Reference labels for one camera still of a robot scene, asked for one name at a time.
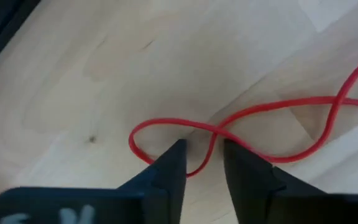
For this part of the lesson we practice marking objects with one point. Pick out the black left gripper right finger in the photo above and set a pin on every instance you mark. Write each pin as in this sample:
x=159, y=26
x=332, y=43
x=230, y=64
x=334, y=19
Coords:
x=250, y=186

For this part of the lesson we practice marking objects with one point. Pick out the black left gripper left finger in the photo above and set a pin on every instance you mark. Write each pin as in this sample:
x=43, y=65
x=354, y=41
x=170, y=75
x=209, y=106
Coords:
x=166, y=186

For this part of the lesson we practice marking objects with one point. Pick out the red rubber band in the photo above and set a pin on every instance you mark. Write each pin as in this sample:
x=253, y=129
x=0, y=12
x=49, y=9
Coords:
x=166, y=119

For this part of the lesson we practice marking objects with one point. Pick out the black metal table frame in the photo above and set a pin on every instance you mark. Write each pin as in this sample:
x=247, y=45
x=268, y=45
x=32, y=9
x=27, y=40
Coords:
x=2, y=35

